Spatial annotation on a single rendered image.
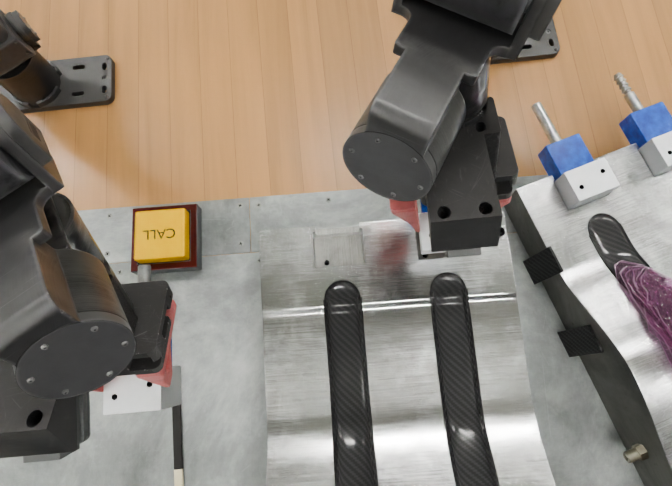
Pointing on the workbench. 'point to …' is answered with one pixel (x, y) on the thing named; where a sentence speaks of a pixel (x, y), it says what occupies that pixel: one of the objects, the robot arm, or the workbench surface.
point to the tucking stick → (177, 446)
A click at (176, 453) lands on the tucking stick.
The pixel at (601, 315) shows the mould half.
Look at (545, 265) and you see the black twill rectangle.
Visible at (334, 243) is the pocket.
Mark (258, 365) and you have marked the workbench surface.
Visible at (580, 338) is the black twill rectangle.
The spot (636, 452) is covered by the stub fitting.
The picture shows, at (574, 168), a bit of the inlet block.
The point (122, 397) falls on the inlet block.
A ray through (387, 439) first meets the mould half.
